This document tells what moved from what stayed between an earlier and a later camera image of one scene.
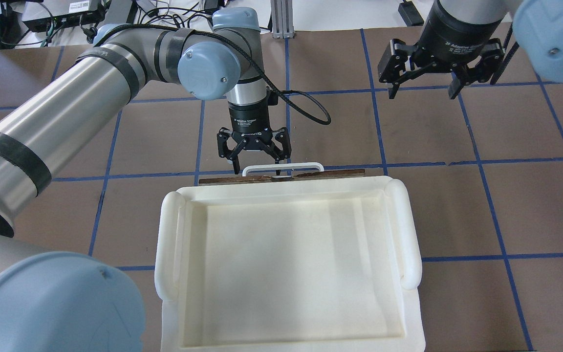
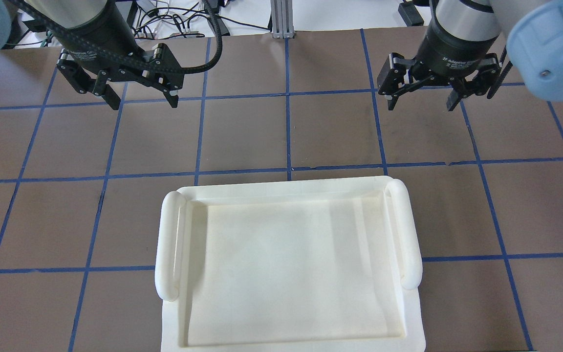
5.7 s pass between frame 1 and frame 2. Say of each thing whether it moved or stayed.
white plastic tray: stayed
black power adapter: stayed
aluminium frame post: stayed
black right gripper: moved
